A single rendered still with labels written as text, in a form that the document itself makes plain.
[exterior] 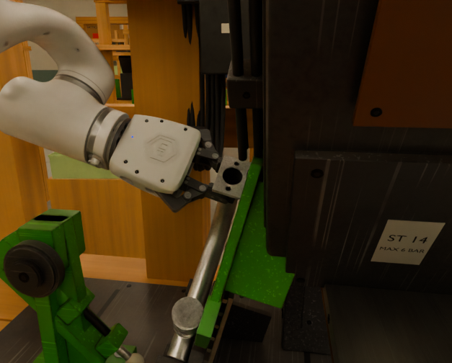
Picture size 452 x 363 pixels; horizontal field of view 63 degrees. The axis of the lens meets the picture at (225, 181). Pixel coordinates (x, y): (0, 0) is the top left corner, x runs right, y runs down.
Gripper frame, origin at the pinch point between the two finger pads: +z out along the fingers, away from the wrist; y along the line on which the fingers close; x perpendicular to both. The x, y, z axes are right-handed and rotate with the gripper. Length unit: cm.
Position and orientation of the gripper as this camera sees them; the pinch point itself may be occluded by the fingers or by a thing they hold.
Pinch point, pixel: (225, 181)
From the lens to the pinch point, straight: 51.0
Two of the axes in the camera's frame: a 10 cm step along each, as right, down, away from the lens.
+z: 9.4, 3.4, 0.0
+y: 3.1, -8.5, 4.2
